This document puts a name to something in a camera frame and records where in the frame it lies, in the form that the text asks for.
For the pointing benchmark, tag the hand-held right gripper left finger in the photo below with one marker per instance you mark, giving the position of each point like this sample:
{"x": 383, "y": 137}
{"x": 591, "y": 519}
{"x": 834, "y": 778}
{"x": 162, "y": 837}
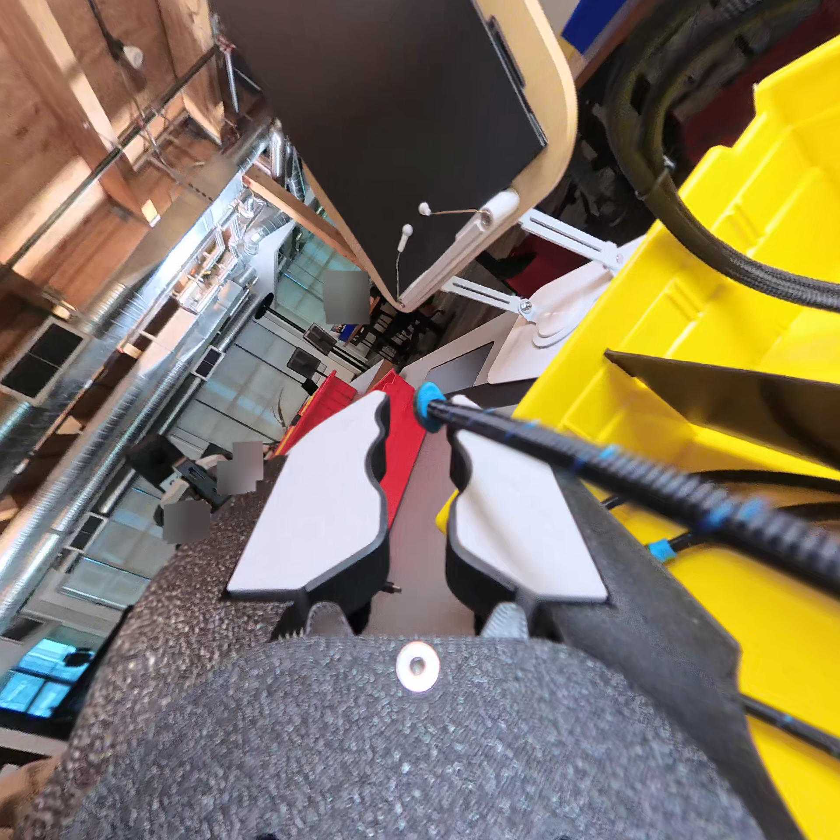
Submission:
{"x": 315, "y": 512}

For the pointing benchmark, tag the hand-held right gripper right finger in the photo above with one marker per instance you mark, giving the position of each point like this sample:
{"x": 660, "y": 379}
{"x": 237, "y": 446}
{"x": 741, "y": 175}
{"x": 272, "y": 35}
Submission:
{"x": 525, "y": 538}

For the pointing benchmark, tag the red plastic bin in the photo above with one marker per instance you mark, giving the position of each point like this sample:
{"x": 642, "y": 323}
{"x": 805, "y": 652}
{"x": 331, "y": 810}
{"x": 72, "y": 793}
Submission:
{"x": 407, "y": 446}

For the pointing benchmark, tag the yellow plastic bin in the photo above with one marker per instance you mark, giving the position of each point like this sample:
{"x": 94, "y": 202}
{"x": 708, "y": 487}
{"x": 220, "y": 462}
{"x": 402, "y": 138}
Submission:
{"x": 722, "y": 262}

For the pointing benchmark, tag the black tablet on pole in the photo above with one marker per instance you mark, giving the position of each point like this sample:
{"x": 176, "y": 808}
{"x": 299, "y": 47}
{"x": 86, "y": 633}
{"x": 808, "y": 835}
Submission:
{"x": 321, "y": 338}
{"x": 304, "y": 362}

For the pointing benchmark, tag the rectangular air vent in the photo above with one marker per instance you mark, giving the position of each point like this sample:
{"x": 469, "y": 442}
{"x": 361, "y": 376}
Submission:
{"x": 43, "y": 361}
{"x": 207, "y": 364}

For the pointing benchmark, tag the black floor lamp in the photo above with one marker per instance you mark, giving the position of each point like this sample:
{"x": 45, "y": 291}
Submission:
{"x": 264, "y": 305}

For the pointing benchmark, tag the black bin divider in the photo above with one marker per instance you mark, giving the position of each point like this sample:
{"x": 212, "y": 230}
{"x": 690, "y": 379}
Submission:
{"x": 754, "y": 407}

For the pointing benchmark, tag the black board wooden edge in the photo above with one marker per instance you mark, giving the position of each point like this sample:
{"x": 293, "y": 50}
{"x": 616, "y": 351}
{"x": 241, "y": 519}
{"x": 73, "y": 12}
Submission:
{"x": 394, "y": 131}

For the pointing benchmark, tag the round ceiling lamp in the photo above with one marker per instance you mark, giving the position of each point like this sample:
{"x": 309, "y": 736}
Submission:
{"x": 134, "y": 56}

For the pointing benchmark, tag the silver air duct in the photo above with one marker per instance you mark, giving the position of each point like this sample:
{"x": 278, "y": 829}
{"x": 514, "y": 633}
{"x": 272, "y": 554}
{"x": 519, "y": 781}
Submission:
{"x": 131, "y": 394}

